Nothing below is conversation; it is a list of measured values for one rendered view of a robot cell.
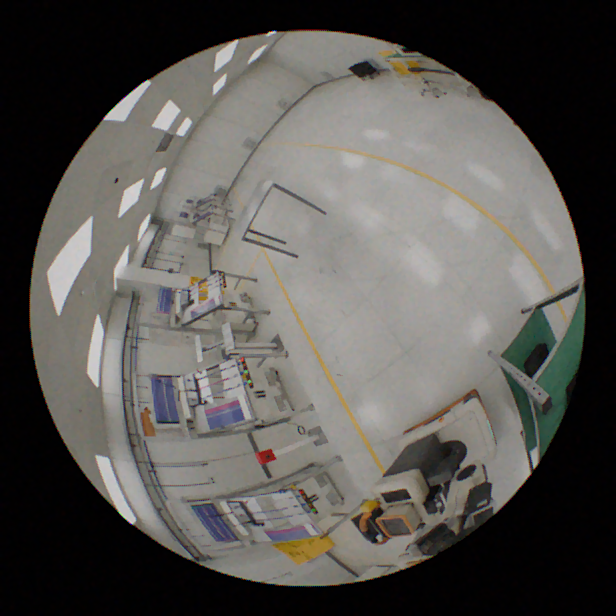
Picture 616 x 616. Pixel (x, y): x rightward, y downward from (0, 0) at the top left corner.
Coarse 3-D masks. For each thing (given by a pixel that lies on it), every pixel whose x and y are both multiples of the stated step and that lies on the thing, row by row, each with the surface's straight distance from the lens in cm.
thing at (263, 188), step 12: (264, 180) 227; (264, 192) 205; (288, 192) 208; (252, 204) 221; (312, 204) 225; (240, 216) 245; (252, 216) 204; (240, 228) 226; (252, 240) 213; (276, 240) 271; (288, 252) 237
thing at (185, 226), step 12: (180, 216) 586; (192, 216) 601; (204, 216) 560; (216, 216) 628; (180, 228) 577; (192, 228) 575; (204, 228) 570; (216, 228) 576; (228, 228) 580; (204, 240) 592; (216, 240) 594
